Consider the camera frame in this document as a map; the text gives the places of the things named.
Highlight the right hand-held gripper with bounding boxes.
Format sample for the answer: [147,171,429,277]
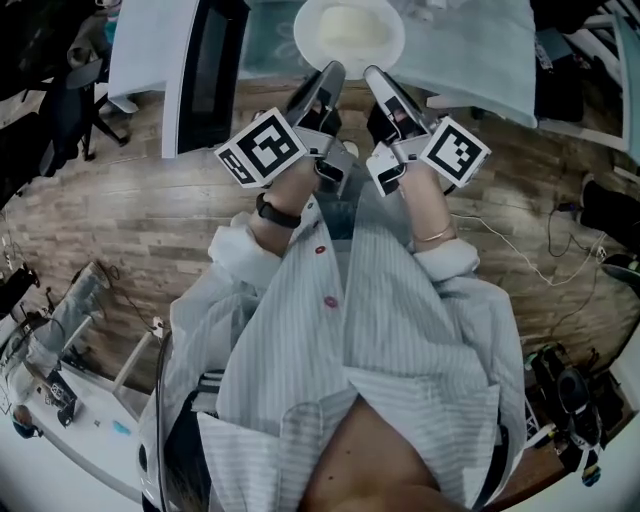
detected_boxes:
[364,64,491,197]

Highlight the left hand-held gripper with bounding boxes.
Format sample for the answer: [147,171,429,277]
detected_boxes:
[214,60,359,198]

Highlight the white plate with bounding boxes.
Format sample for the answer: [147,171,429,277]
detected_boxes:
[293,0,406,82]

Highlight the pale cream dough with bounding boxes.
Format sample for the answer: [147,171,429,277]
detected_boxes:
[318,1,392,50]

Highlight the person's left forearm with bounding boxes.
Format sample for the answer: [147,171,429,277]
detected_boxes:
[249,159,321,259]

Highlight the person's right forearm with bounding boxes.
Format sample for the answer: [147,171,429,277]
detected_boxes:
[402,164,457,254]

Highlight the white plastic object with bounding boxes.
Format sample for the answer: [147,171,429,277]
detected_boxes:
[399,0,449,22]

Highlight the blue jeans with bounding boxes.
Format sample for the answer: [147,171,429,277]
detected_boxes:
[317,187,362,242]

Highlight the black wrist band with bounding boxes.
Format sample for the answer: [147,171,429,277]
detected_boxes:
[255,192,302,230]

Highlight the white striped shirt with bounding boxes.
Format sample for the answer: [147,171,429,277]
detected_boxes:
[137,197,529,512]

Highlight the white table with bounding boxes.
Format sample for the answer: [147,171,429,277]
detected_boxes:
[537,9,640,176]

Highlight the olive bag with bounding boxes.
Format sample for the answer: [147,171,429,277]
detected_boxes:
[64,12,114,71]

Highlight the black office chair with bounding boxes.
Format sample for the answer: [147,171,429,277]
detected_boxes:
[0,0,132,211]

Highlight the black equipment bundle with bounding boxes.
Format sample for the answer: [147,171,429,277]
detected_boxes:
[523,342,609,485]

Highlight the person's chest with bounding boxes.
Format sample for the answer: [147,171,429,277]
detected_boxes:
[294,399,479,512]

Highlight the black desk device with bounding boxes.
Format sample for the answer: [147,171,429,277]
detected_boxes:
[44,367,81,429]

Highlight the white desk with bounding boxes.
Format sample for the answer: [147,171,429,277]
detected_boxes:
[0,319,166,506]

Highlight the thin gold bracelet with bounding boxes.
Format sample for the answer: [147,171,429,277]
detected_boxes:
[412,222,455,245]

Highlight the white cable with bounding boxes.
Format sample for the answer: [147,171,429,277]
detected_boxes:
[452,213,609,287]

